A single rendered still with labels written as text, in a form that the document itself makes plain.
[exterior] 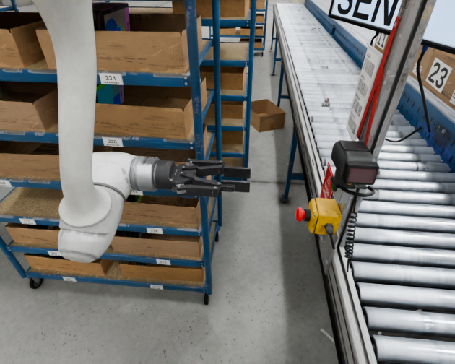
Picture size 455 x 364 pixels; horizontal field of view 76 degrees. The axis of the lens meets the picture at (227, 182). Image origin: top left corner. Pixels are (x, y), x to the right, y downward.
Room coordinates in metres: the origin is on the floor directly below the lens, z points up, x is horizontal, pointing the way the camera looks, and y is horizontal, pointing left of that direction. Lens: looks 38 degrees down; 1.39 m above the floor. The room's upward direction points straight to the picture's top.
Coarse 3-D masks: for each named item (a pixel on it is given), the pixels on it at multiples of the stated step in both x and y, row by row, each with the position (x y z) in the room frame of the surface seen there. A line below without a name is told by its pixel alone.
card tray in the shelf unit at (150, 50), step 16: (144, 16) 1.14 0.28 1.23; (160, 16) 1.13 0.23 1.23; (176, 16) 1.13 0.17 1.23; (48, 32) 0.86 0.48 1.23; (96, 32) 0.84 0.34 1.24; (112, 32) 0.84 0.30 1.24; (128, 32) 0.83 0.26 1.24; (144, 32) 0.83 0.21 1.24; (160, 32) 0.83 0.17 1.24; (176, 32) 0.82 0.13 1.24; (48, 48) 0.86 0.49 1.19; (96, 48) 0.84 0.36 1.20; (112, 48) 0.84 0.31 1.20; (128, 48) 0.83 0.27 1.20; (144, 48) 0.83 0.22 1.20; (160, 48) 0.83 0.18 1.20; (176, 48) 0.82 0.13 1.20; (48, 64) 0.86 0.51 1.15; (112, 64) 0.84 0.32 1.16; (128, 64) 0.84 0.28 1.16; (144, 64) 0.83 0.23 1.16; (160, 64) 0.83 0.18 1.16; (176, 64) 0.82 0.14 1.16
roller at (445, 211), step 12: (360, 204) 0.71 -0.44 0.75; (372, 204) 0.71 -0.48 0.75; (384, 204) 0.71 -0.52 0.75; (396, 204) 0.71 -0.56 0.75; (408, 204) 0.71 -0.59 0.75; (420, 204) 0.71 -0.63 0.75; (432, 204) 0.71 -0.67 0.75; (420, 216) 0.68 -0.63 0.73; (432, 216) 0.68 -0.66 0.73; (444, 216) 0.67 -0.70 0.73
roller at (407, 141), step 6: (318, 138) 1.17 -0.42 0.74; (324, 138) 1.16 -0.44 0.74; (330, 138) 1.16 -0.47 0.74; (336, 138) 1.16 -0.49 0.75; (342, 138) 1.16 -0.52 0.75; (348, 138) 1.16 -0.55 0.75; (390, 138) 1.15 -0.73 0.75; (396, 138) 1.15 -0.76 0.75; (390, 144) 1.13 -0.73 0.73; (396, 144) 1.13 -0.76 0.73; (402, 144) 1.12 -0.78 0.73; (408, 144) 1.12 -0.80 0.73; (414, 144) 1.12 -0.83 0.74; (420, 144) 1.12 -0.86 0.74; (426, 144) 1.12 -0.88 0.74
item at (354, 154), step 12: (336, 144) 0.54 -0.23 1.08; (348, 144) 0.52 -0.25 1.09; (360, 144) 0.52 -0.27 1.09; (336, 156) 0.51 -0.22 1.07; (348, 156) 0.47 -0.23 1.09; (360, 156) 0.47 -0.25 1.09; (372, 156) 0.47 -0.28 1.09; (348, 168) 0.44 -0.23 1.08; (360, 168) 0.44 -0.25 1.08; (372, 168) 0.44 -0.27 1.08; (336, 180) 0.51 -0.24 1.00; (348, 180) 0.44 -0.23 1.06; (360, 180) 0.43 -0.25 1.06; (372, 180) 0.43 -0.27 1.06
